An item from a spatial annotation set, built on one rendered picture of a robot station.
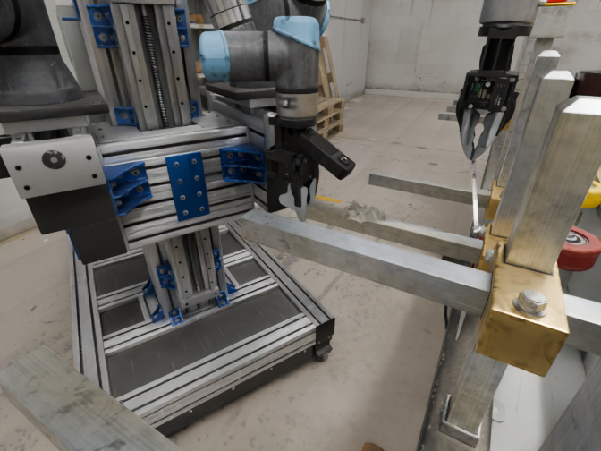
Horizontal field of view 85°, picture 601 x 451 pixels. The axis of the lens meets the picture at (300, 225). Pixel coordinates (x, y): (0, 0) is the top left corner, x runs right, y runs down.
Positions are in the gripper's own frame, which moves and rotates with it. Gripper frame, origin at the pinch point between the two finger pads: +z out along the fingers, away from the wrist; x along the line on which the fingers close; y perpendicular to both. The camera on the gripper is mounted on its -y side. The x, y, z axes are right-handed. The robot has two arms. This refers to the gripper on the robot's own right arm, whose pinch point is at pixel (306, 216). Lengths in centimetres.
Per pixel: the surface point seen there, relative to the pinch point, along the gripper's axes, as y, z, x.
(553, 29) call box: -36, -34, -52
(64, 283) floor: 151, 83, -5
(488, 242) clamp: -33.1, -4.4, 0.7
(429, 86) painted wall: 113, 57, -769
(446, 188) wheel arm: -23.5, -2.7, -23.6
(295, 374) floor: 14, 83, -19
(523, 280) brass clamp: -34.7, -14.4, 24.8
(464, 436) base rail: -35.7, 11.2, 23.2
